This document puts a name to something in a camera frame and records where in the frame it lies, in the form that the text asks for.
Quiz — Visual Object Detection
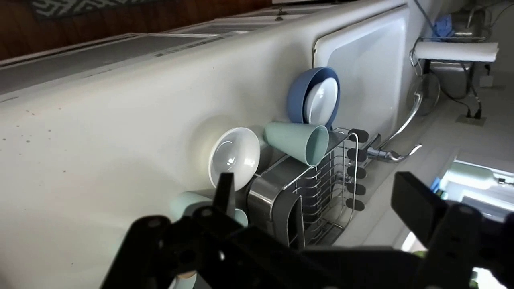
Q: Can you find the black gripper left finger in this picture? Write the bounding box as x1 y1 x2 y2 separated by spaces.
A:
100 170 344 289

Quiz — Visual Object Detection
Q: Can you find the stainless dish rack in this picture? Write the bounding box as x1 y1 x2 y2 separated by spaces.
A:
244 127 373 252

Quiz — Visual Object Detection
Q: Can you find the light blue plastic cup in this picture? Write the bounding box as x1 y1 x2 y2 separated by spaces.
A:
169 190 251 230
262 122 331 167

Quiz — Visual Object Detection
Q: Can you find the chrome faucet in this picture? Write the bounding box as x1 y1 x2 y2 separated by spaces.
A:
368 90 426 164

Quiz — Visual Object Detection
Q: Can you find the white paper towel roll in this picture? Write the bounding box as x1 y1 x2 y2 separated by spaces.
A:
411 40 501 66

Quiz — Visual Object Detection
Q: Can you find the white bowl inside blue bowl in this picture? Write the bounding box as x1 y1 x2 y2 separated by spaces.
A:
304 76 340 129

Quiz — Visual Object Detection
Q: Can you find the white kitchen sink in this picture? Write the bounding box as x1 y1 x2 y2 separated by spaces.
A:
312 3 426 137

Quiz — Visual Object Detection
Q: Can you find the small white bowl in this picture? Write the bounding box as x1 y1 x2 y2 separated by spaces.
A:
206 125 263 193

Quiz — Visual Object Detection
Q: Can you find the blue cloth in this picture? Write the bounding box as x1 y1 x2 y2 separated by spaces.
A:
432 11 456 40

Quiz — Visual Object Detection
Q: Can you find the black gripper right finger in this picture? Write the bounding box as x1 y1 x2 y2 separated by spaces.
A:
390 170 514 289

